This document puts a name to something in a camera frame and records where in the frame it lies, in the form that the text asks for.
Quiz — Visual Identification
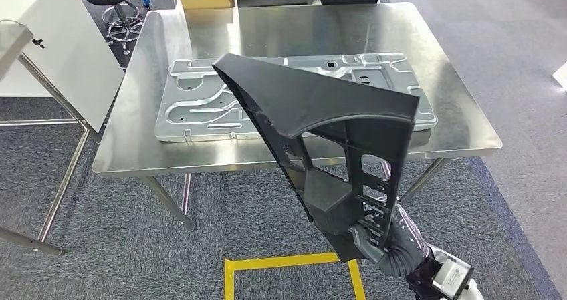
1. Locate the stamped grey metal plate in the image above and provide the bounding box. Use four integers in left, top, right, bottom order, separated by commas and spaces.
154, 52, 439, 144

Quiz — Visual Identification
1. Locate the black plastic panel part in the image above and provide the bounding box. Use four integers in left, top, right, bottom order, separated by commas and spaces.
211, 52, 421, 263

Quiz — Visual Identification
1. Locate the stainless steel side table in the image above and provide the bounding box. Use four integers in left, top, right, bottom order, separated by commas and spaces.
0, 19, 104, 257

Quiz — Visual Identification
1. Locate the white cabinet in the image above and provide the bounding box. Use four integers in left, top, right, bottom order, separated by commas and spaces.
0, 0, 126, 134

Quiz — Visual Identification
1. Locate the stainless steel workbench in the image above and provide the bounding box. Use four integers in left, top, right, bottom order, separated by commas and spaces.
92, 2, 503, 233

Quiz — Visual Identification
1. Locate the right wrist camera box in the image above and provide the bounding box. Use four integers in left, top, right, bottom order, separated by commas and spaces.
431, 255, 475, 300

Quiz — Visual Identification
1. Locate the yellow floor tape square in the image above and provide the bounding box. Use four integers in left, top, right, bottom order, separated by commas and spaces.
223, 251, 368, 300

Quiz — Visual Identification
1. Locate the white board panel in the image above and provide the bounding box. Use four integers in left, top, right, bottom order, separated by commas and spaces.
552, 61, 567, 92

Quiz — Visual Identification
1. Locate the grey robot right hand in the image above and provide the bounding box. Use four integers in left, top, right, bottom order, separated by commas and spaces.
351, 200, 433, 279

